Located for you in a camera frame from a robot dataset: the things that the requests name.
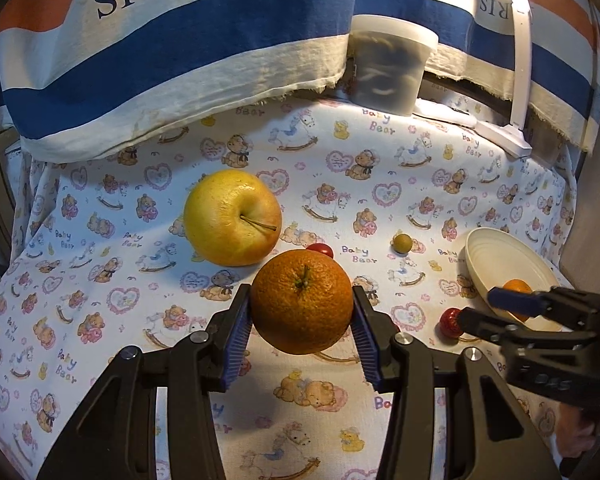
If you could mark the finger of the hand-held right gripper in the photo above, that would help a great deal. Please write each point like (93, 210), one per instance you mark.
(490, 325)
(515, 300)

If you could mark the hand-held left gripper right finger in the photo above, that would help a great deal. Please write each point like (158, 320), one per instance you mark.
(366, 342)

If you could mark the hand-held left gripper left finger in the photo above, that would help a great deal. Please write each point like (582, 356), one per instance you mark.
(235, 342)

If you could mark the small orange tomato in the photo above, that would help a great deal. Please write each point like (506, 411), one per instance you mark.
(517, 286)

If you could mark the red cherry tomato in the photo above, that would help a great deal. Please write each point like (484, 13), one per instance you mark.
(449, 323)
(321, 249)

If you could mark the cream bowl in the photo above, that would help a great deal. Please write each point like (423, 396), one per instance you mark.
(500, 260)

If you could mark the large orange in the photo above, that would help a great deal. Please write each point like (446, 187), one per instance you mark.
(300, 310)

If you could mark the yellow apple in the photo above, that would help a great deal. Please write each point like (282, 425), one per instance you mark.
(225, 220)

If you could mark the person's right hand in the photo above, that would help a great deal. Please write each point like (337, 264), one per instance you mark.
(577, 430)

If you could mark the grey wooden board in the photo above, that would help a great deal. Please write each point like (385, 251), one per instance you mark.
(587, 245)

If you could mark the small olive green fruit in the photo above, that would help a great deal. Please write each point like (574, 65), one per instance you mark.
(401, 243)

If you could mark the bear printed cloth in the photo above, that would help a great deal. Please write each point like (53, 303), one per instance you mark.
(130, 310)

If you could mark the white lamp stand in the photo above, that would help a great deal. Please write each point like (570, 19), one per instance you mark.
(520, 60)

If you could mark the translucent plastic container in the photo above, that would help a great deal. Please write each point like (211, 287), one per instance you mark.
(390, 70)

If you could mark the blue orange striped cloth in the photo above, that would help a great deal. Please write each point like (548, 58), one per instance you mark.
(180, 35)

